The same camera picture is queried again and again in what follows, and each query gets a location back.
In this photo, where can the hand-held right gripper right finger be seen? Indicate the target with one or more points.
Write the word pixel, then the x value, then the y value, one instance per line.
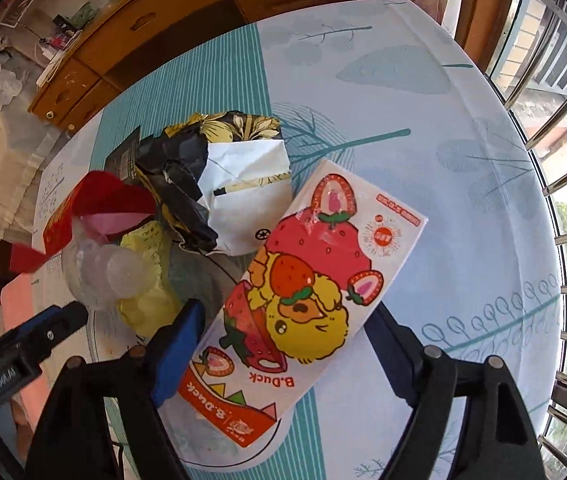
pixel 388 350

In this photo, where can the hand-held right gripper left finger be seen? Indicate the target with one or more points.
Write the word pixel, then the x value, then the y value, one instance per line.
pixel 178 355

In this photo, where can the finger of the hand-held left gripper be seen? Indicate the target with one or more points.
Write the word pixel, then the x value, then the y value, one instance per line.
pixel 23 332
pixel 58 330

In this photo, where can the strawberry print carton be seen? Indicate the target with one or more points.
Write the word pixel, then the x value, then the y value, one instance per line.
pixel 313 260

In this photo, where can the pink bed sheet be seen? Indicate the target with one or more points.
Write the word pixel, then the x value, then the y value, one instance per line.
pixel 16 295

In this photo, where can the yellow crumpled paper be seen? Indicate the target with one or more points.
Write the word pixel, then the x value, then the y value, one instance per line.
pixel 148 310

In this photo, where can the clear plastic bag with label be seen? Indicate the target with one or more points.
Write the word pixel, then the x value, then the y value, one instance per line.
pixel 108 270

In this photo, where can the red paper bag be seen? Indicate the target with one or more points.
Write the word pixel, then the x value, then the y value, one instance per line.
pixel 108 192

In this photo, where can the black floral paper wrapper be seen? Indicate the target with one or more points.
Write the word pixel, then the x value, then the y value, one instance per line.
pixel 183 160

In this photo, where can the lace-covered furniture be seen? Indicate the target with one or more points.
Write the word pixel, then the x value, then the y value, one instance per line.
pixel 3 135

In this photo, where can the wooden desk with drawers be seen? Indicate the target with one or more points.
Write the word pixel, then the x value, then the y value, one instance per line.
pixel 163 35

